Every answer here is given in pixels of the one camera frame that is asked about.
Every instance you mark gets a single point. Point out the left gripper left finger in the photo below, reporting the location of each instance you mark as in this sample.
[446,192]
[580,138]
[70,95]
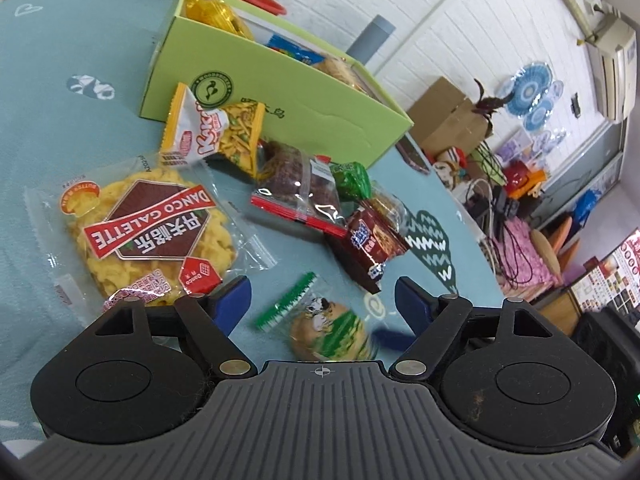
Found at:
[138,372]

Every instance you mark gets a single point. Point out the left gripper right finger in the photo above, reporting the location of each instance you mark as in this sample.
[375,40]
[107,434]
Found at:
[505,375]

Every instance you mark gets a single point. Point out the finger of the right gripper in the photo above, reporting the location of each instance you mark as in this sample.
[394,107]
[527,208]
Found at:
[392,340]

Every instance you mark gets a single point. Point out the green striped round cookie pack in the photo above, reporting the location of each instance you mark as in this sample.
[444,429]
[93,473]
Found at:
[319,328]

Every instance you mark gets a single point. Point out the dark red cookie pack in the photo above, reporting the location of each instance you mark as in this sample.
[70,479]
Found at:
[369,244]

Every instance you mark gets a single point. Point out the clear galette cookie bag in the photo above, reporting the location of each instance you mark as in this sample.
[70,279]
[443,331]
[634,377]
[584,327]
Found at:
[143,229]

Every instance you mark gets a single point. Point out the small green candy pack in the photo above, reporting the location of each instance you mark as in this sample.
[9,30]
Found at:
[352,181]

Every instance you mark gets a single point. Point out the clear red-zip date bag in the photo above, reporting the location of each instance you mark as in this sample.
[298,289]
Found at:
[297,187]

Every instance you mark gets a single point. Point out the yellow noodle snack bag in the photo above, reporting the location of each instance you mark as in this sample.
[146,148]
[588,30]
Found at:
[193,134]

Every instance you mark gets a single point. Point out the red peanut snack bag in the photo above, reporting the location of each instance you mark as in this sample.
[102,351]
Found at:
[340,70]

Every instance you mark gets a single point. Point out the blue oreo snack pack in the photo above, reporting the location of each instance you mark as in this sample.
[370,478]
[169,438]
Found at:
[293,50]

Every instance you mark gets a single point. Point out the yellow transparent cake pack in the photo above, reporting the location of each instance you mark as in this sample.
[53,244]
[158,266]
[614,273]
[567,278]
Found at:
[217,14]

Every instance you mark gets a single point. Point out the plaid side tablecloth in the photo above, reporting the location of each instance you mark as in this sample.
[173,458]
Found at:
[524,262]

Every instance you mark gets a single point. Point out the red smartphone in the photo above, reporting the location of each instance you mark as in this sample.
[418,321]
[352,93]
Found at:
[412,156]

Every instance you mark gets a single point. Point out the brown paper bag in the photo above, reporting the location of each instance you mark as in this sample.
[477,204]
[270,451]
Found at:
[443,118]

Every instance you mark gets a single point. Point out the green cardboard box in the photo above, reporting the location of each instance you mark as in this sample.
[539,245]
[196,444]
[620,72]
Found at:
[306,108]

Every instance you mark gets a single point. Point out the purple leafy plant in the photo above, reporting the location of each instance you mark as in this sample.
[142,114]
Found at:
[486,106]

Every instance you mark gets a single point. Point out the white air conditioner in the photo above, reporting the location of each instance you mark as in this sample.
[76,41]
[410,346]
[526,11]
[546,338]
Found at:
[614,57]

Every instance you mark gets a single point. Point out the grey-blue thermos bottle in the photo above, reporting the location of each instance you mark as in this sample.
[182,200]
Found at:
[371,39]

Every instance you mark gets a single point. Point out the blue round wall fan decoration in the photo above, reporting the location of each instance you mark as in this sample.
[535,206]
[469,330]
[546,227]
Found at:
[527,86]

